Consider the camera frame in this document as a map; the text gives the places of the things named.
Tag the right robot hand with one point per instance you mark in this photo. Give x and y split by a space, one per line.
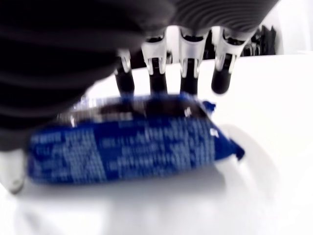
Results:
61 49

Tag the blue Oreo packet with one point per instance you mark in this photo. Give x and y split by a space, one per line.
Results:
134 147

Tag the black metal rack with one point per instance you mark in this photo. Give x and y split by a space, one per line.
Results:
264 41

